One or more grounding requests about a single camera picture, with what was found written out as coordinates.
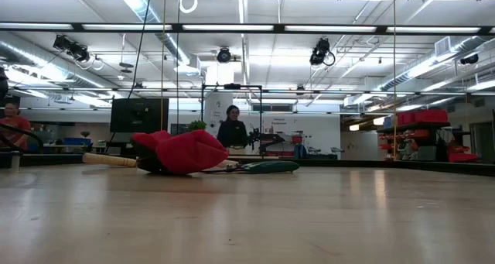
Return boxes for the green pruning shears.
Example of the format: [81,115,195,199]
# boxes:
[200,160,301,176]

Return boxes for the red gardening glove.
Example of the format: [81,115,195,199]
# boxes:
[130,129,230,176]

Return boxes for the silver trowel wooden handle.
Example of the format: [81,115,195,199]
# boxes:
[82,152,138,168]

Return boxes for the person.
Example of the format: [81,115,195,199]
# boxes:
[216,105,249,156]
[0,101,32,151]

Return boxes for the black ceiling spotlight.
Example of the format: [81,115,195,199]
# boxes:
[216,46,232,63]
[53,34,90,63]
[309,37,336,67]

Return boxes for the black monitor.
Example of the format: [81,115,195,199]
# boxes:
[110,98,170,134]

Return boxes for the red storage shelves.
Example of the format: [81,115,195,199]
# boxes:
[377,108,479,163]

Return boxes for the thin black frame stand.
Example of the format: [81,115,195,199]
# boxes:
[200,84,263,145]

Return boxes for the black hanging cable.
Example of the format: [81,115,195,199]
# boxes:
[127,0,154,99]

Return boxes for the white hanging ring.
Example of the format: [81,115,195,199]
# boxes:
[179,0,198,14]

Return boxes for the silver ventilation duct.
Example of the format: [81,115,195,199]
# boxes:
[0,31,117,91]
[381,35,495,93]

